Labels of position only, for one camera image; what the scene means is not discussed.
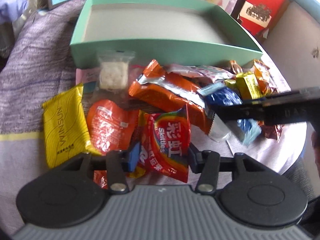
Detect yellow printed snack packet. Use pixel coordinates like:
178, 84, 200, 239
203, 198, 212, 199
224, 72, 263, 100

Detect clear jelly cup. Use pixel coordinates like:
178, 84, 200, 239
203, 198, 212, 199
208, 115, 231, 142

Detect orange-red snack packet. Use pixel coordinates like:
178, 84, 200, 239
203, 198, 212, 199
87, 99, 139, 155

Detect blue white biscuit packet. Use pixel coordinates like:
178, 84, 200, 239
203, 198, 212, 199
197, 82, 261, 146

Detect red Skittles packet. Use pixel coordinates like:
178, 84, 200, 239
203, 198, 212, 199
136, 105, 191, 183

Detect pink patterned white packet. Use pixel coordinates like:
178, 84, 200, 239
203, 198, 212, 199
164, 64, 234, 83

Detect yellow Winsun packet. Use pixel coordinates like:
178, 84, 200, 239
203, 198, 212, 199
42, 83, 101, 168

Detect clear packet white rice cake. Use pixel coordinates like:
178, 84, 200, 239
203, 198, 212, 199
92, 50, 135, 107

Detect long orange silver snack packet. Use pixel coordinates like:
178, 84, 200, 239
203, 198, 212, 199
129, 59, 212, 134

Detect orange noodle snack bag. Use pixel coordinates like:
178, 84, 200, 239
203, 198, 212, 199
251, 59, 284, 141

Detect pink blue vitamin candy packet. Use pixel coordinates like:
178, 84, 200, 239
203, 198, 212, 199
75, 67, 100, 85

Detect person's right hand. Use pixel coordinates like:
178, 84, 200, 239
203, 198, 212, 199
311, 131, 320, 163

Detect red paper gift bag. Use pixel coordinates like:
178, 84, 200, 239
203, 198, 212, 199
239, 0, 285, 36

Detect mint green cardboard box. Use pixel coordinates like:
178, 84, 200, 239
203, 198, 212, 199
70, 0, 263, 69

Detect folded purple and teal clothes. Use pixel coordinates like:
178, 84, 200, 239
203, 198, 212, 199
1, 0, 29, 24

